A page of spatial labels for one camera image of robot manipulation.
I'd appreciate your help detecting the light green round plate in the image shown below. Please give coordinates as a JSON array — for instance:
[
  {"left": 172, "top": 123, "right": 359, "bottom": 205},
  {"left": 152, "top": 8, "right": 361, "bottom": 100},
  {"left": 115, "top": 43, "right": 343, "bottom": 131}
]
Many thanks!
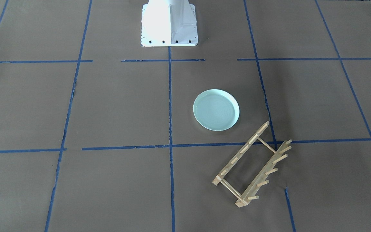
[{"left": 193, "top": 89, "right": 240, "bottom": 131}]

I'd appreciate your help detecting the wooden dish rack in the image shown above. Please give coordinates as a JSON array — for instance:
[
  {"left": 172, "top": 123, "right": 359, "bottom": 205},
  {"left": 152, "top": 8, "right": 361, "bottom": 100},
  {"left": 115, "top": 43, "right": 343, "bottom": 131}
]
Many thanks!
[{"left": 212, "top": 121, "right": 292, "bottom": 208}]

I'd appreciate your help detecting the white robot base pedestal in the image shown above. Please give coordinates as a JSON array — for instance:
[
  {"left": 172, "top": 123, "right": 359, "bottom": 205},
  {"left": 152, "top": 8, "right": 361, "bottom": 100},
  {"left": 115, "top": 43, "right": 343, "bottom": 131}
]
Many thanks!
[{"left": 140, "top": 0, "right": 199, "bottom": 47}]

